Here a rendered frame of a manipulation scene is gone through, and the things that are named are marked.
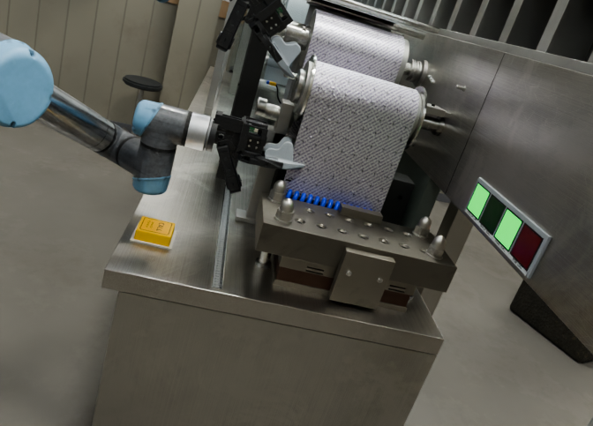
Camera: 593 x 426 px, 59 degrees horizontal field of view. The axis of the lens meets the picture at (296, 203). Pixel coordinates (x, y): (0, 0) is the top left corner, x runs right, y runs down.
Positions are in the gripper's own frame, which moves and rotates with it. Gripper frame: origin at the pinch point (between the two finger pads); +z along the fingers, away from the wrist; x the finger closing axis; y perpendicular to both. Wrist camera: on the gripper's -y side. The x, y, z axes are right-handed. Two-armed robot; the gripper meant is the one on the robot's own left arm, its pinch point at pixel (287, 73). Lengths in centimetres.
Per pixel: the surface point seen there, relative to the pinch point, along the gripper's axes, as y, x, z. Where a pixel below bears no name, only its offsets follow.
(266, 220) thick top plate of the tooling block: -17.5, -26.3, 16.0
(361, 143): 5.1, -7.6, 20.1
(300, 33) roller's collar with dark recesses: 7.5, 20.6, -3.0
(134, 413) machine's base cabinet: -61, -33, 32
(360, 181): 0.4, -7.6, 27.5
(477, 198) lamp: 17.0, -31.0, 33.0
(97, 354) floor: -120, 51, 53
